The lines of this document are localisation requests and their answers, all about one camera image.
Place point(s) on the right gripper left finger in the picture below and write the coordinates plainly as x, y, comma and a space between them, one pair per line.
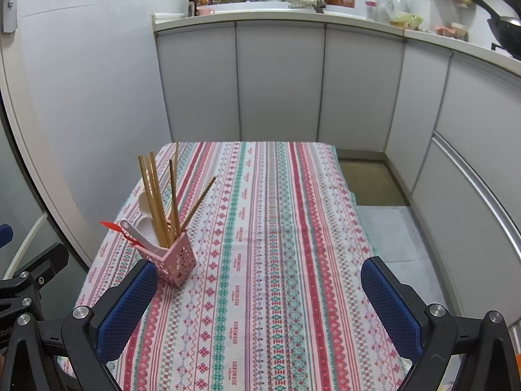
94, 336

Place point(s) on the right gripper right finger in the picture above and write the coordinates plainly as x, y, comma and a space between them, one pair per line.
424, 334

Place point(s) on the pink perforated utensil holder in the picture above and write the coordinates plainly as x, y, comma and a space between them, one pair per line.
175, 264

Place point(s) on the grey kitchen cabinets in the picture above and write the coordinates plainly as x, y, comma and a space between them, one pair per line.
443, 114

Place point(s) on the patterned red green tablecloth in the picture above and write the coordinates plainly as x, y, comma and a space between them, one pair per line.
274, 301

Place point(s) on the black wok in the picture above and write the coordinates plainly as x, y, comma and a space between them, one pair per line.
507, 30

